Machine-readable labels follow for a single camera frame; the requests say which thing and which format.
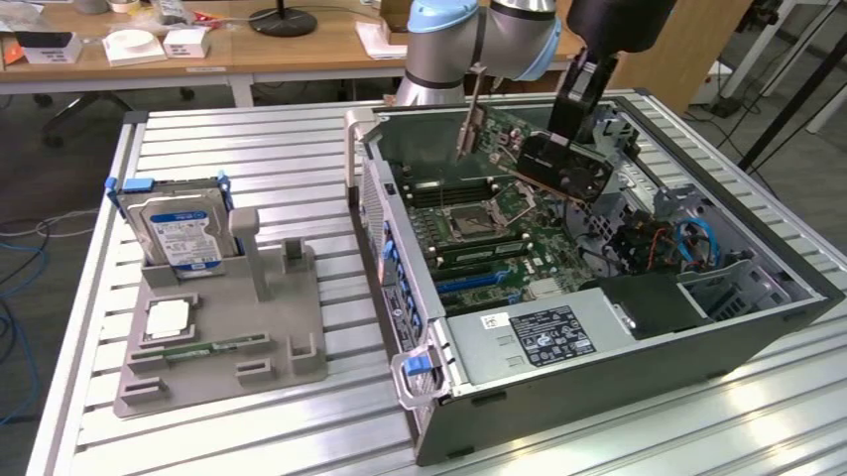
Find open black PC case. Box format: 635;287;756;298
343;96;847;467

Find hard disk with blue carrier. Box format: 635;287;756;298
104;171;235;280

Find black RAM slot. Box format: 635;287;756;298
407;182;495;196
408;189;496;202
404;177;495;189

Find wooden desk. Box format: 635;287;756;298
0;0;595;108

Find white square tape holder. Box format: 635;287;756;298
100;28;169;68

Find white box with black lid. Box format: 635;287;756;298
12;30;85;65

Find black cable bundle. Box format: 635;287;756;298
604;217;674;277

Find loose white papers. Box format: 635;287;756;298
0;4;48;34

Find white cable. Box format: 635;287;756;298
0;207;100;239

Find black power adapter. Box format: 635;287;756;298
708;97;748;119

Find green motherboard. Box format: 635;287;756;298
389;163;600;318

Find black round lamp base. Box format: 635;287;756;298
248;0;319;39

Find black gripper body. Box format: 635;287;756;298
567;0;682;56

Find grey parts rack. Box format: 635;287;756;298
111;207;331;420

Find wooden cabinet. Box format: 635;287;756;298
575;0;756;118

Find graphics card with metal bracket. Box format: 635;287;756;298
453;62;615;204

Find grey metal disk bay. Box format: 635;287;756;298
675;260;799;326

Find blue wire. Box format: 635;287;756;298
674;216;724;273

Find clear plastic bag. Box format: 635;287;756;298
145;0;200;26

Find red wire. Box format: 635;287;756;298
650;228;678;272

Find metal socket cover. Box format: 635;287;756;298
487;180;536;219

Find silver CPU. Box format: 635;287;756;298
144;299;191;341

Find perforated metal disk bay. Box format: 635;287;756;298
563;142;667;244

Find small white box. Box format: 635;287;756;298
161;27;213;60

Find orange box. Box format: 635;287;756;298
0;35;27;71

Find grey power supply unit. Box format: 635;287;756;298
443;290;642;387

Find blue cable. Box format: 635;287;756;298
0;242;53;427

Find black slanted pole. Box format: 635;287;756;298
735;27;847;173

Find green RAM stick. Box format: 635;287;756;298
131;336;269;362
432;240;532;272

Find white desk frame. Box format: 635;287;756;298
718;0;847;135

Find white paper stack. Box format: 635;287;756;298
355;19;411;60

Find brown cardboard box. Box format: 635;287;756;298
380;0;416;35

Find black office chair base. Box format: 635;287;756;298
32;87;200;150

